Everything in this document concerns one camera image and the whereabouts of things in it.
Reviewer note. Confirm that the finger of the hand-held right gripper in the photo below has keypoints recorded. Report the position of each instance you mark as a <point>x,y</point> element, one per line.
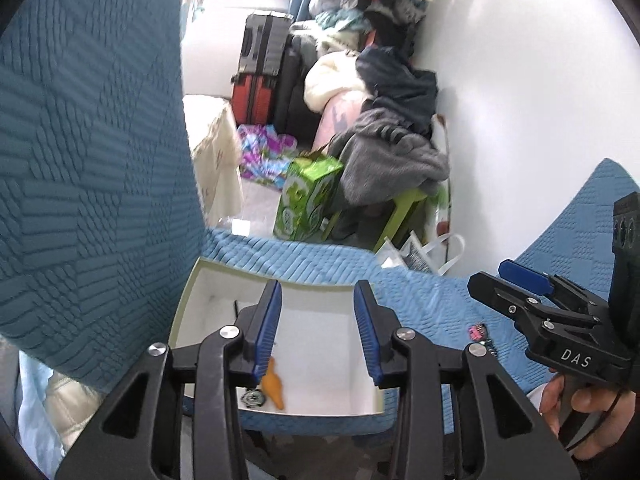
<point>525,275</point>
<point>500,295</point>

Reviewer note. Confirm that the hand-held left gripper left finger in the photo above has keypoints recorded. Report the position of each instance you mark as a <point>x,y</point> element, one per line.
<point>264,332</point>

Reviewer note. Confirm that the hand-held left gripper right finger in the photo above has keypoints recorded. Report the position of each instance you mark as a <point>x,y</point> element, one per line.
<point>367,332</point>

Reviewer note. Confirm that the white box with green rim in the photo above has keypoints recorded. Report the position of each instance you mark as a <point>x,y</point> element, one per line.
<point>320,340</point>

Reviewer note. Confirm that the orange hair clip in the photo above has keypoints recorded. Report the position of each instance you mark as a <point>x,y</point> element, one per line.
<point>275,385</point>

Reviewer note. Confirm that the round dark brooch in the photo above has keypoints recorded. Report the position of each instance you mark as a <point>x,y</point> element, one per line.
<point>255,398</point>

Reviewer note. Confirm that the dark beaded jewelry piece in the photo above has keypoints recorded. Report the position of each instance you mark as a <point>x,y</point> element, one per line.
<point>492,349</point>

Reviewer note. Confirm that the person's right hand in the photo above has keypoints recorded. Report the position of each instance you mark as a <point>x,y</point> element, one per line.
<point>550,400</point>

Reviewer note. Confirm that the thin black pin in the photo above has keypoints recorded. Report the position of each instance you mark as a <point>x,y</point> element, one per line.
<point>236,310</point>

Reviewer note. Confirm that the pink and black hair clip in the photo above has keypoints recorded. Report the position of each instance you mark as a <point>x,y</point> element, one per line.
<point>477,332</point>

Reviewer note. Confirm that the rolled mat with fruit print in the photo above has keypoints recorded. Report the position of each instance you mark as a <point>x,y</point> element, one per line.
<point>444,180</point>

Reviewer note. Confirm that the green plastic stool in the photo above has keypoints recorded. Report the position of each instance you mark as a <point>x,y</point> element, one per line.
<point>405,210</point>

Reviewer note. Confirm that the green printed carton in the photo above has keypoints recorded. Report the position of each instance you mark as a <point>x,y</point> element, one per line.
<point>310,195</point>

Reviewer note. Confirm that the grey fleece garment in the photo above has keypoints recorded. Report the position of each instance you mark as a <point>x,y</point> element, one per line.
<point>385,160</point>

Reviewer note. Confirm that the colourful crumpled wrapper bag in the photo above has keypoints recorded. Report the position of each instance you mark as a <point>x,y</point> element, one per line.
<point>262,155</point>

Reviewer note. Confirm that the cream cloth covered furniture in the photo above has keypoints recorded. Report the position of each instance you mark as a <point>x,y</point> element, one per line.
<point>215,160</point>

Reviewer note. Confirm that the cream padded cloth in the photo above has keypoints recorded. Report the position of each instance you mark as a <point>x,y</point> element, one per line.
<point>70,410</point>

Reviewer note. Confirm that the pink cloth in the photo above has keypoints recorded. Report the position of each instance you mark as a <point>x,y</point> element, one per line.
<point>340,117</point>

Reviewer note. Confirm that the dark navy garment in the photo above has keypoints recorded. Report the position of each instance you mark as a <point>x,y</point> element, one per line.
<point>400,85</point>

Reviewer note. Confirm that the red suitcase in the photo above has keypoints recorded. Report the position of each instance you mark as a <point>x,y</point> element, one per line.
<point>252,100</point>

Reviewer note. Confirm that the blue quilted sofa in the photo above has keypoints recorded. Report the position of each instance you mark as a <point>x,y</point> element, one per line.
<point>100,160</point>

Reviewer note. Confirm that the black suitcase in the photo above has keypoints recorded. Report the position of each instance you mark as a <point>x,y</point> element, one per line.
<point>295,90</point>

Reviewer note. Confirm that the cream fluffy blanket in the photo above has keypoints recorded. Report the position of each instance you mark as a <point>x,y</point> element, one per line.
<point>332,77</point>

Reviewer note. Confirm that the dark grey suitcase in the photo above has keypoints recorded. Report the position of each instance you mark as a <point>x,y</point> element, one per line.
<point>265,42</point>

